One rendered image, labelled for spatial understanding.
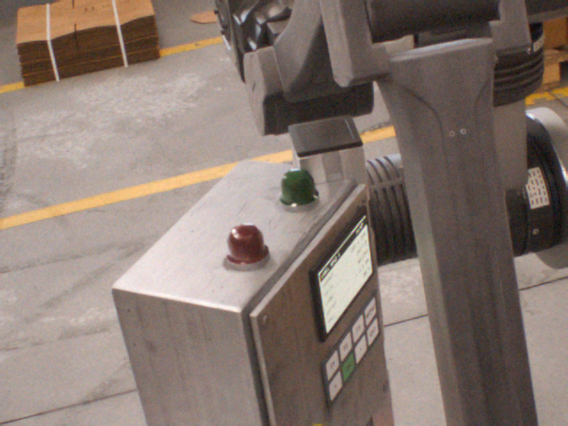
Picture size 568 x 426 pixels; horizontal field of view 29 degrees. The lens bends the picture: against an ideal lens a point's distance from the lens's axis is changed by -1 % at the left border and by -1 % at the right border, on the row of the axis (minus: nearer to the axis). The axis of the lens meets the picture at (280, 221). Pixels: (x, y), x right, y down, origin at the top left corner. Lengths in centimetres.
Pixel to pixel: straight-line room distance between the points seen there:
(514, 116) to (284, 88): 40
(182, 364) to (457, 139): 21
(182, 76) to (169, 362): 423
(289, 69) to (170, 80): 396
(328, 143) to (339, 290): 10
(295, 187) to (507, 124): 60
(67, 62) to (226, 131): 109
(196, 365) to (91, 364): 251
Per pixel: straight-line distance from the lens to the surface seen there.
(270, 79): 95
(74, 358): 323
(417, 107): 62
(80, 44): 510
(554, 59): 435
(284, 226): 71
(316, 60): 88
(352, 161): 75
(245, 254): 67
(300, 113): 99
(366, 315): 78
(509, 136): 129
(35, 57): 511
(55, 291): 355
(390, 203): 180
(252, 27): 107
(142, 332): 69
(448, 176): 63
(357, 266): 75
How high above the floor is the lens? 183
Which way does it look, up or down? 30 degrees down
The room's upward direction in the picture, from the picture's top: 9 degrees counter-clockwise
